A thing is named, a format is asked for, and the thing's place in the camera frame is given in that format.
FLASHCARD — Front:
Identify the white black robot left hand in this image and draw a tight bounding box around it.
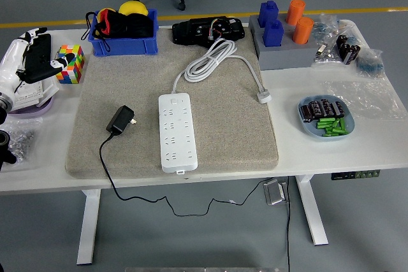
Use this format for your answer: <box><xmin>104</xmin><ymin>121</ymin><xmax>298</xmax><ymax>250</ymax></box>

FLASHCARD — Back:
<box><xmin>0</xmin><ymin>27</ymin><xmax>77</xmax><ymax>97</ymax></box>

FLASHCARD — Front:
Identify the black power adapter plug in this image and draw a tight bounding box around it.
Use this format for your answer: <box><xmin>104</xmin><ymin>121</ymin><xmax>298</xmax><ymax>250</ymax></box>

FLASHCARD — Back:
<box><xmin>105</xmin><ymin>104</ymin><xmax>138</xmax><ymax>136</ymax></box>

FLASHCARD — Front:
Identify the thin black adapter cord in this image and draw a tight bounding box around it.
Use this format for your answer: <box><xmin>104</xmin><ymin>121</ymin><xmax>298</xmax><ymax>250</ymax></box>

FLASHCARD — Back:
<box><xmin>98</xmin><ymin>133</ymin><xmax>272</xmax><ymax>218</ymax></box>

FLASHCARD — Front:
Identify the white power strip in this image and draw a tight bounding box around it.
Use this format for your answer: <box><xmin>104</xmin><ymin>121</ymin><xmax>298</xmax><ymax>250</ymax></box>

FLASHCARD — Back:
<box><xmin>158</xmin><ymin>92</ymin><xmax>198</xmax><ymax>176</ymax></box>

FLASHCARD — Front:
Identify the black smartphone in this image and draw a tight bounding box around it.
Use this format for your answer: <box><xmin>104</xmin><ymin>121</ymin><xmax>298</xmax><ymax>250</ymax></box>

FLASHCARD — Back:
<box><xmin>24</xmin><ymin>33</ymin><xmax>52</xmax><ymax>74</ymax></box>

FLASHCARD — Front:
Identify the white socket cover plate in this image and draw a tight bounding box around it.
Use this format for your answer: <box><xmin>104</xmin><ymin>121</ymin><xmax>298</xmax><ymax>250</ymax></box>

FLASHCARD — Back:
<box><xmin>36</xmin><ymin>79</ymin><xmax>61</xmax><ymax>107</ymax></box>

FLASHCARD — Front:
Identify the purple plate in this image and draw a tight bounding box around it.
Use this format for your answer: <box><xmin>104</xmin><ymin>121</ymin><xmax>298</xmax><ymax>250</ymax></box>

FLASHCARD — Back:
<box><xmin>8</xmin><ymin>95</ymin><xmax>55</xmax><ymax>117</ymax></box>

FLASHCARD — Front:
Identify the colourful puzzle cube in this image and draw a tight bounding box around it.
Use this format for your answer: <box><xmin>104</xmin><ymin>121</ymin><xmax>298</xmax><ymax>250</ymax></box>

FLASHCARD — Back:
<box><xmin>54</xmin><ymin>44</ymin><xmax>85</xmax><ymax>85</ymax></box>

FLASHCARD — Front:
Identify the clear bag of metal nuts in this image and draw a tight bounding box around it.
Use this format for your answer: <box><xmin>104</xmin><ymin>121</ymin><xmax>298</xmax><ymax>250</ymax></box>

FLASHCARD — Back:
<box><xmin>0</xmin><ymin>117</ymin><xmax>44</xmax><ymax>166</ymax></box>

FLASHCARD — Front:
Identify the blue plastic bin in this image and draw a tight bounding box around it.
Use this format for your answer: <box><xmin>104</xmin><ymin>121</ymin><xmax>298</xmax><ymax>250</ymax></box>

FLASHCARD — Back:
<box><xmin>87</xmin><ymin>8</ymin><xmax>159</xmax><ymax>57</ymax></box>

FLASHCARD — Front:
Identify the black fabric pouch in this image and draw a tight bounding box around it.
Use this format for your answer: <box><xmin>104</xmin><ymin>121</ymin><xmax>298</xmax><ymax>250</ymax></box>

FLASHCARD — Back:
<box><xmin>122</xmin><ymin>13</ymin><xmax>154</xmax><ymax>39</ymax></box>

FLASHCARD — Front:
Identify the yellow ball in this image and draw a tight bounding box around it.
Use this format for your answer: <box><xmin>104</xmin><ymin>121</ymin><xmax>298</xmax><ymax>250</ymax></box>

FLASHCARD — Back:
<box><xmin>118</xmin><ymin>0</ymin><xmax>149</xmax><ymax>17</ymax></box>

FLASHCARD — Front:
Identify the white table leg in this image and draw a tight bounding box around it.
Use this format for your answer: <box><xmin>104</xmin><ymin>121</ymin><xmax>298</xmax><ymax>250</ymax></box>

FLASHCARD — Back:
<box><xmin>295</xmin><ymin>175</ymin><xmax>329</xmax><ymax>247</ymax></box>
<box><xmin>76</xmin><ymin>189</ymin><xmax>102</xmax><ymax>266</ymax></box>

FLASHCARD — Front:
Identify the grey-brown mat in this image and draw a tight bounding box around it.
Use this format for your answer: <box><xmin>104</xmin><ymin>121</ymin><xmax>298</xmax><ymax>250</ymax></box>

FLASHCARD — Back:
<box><xmin>65</xmin><ymin>26</ymin><xmax>280</xmax><ymax>179</ymax></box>

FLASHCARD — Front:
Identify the blue plastic block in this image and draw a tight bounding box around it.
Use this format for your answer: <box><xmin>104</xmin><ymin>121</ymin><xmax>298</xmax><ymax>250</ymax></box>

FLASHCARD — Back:
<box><xmin>263</xmin><ymin>19</ymin><xmax>284</xmax><ymax>48</ymax></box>
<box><xmin>258</xmin><ymin>0</ymin><xmax>280</xmax><ymax>29</ymax></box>

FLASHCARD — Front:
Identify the orange cylinder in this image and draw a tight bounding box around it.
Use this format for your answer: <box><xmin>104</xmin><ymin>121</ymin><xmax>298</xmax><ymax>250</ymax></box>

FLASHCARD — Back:
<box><xmin>292</xmin><ymin>16</ymin><xmax>315</xmax><ymax>45</ymax></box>
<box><xmin>285</xmin><ymin>0</ymin><xmax>306</xmax><ymax>27</ymax></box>

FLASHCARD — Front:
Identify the silver foot pedal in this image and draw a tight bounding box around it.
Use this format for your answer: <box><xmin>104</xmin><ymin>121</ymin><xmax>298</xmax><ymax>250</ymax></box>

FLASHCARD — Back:
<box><xmin>263</xmin><ymin>180</ymin><xmax>288</xmax><ymax>206</ymax></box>

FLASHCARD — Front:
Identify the light blue plate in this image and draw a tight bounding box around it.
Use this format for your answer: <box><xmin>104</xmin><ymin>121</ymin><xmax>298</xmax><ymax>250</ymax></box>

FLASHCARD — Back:
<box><xmin>297</xmin><ymin>94</ymin><xmax>356</xmax><ymax>142</ymax></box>

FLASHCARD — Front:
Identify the clear bag of metal parts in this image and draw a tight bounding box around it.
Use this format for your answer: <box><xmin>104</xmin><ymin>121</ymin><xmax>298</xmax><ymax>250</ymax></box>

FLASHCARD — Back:
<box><xmin>310</xmin><ymin>42</ymin><xmax>347</xmax><ymax>69</ymax></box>

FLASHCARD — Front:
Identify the clear bag of blue resistors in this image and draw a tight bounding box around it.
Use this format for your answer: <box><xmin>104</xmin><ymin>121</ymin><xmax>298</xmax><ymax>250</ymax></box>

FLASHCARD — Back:
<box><xmin>314</xmin><ymin>13</ymin><xmax>340</xmax><ymax>42</ymax></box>

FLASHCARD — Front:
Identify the clear bag of black capacitors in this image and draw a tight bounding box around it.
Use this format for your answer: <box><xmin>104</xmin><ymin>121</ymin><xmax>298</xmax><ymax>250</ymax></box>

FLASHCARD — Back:
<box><xmin>336</xmin><ymin>34</ymin><xmax>361</xmax><ymax>66</ymax></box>

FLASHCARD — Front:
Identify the empty clear plastic bag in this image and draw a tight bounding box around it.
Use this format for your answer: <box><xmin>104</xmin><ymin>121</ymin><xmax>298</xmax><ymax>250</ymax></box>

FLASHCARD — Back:
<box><xmin>321</xmin><ymin>79</ymin><xmax>408</xmax><ymax>120</ymax></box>

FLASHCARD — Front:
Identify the clear bag of blue parts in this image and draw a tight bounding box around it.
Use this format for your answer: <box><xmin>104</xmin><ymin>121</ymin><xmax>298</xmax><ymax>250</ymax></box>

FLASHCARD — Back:
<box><xmin>354</xmin><ymin>48</ymin><xmax>385</xmax><ymax>79</ymax></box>

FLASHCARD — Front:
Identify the black table control panel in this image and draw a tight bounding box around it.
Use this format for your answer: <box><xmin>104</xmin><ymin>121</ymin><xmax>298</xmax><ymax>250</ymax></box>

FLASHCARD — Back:
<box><xmin>330</xmin><ymin>169</ymin><xmax>381</xmax><ymax>181</ymax></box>

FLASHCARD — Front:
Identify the white wall socket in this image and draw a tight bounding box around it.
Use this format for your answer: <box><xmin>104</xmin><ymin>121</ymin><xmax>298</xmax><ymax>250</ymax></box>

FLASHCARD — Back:
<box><xmin>14</xmin><ymin>80</ymin><xmax>44</xmax><ymax>109</ymax></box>

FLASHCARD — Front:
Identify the black red drawstring pouch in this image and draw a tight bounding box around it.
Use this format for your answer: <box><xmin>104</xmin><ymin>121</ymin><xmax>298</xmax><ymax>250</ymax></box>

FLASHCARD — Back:
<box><xmin>85</xmin><ymin>8</ymin><xmax>128</xmax><ymax>52</ymax></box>

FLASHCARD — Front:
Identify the black electronic device with wires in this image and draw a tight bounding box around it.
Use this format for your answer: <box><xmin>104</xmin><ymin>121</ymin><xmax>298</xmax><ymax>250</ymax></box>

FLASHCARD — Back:
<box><xmin>171</xmin><ymin>16</ymin><xmax>246</xmax><ymax>46</ymax></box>

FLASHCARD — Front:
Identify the white power strip cord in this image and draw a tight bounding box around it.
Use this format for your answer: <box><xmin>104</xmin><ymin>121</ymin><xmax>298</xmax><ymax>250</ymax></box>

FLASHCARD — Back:
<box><xmin>171</xmin><ymin>38</ymin><xmax>273</xmax><ymax>104</ymax></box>

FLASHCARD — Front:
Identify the black hanging cable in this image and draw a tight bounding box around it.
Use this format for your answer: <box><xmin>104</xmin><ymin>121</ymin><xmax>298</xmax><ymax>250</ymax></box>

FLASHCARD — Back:
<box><xmin>285</xmin><ymin>176</ymin><xmax>291</xmax><ymax>272</ymax></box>

